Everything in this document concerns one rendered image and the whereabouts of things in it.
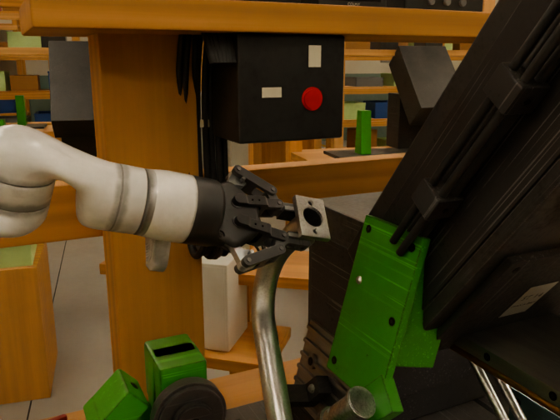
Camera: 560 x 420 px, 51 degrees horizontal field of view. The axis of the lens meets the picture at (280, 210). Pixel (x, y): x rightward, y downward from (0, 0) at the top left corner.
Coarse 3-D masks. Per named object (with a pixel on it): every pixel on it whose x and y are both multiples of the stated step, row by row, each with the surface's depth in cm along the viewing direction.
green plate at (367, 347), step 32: (384, 224) 72; (384, 256) 71; (416, 256) 66; (352, 288) 75; (384, 288) 70; (416, 288) 66; (352, 320) 74; (384, 320) 69; (416, 320) 69; (352, 352) 73; (384, 352) 68; (416, 352) 70; (352, 384) 72
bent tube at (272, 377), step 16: (304, 208) 69; (320, 208) 70; (288, 224) 71; (304, 224) 68; (320, 224) 69; (320, 240) 68; (288, 256) 74; (256, 272) 76; (272, 272) 75; (256, 288) 76; (272, 288) 76; (256, 304) 75; (272, 304) 76; (256, 320) 74; (272, 320) 75; (256, 336) 74; (272, 336) 73; (272, 352) 72; (272, 368) 70; (272, 384) 69; (272, 400) 68; (288, 400) 69; (272, 416) 67; (288, 416) 68
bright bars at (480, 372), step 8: (472, 368) 75; (480, 368) 74; (480, 376) 74; (480, 384) 74; (488, 384) 73; (504, 384) 74; (488, 392) 73; (504, 392) 74; (512, 392) 74; (488, 400) 73; (496, 400) 72; (512, 400) 73; (496, 408) 72; (512, 408) 73; (520, 408) 72; (504, 416) 71; (520, 416) 72
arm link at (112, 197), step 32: (0, 128) 53; (32, 128) 55; (0, 160) 51; (32, 160) 52; (64, 160) 54; (96, 160) 58; (96, 192) 56; (128, 192) 57; (96, 224) 58; (128, 224) 59
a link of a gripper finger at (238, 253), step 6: (228, 246) 64; (234, 252) 64; (240, 252) 64; (246, 252) 64; (252, 252) 64; (234, 258) 64; (240, 258) 64; (240, 264) 63; (240, 270) 64; (246, 270) 64
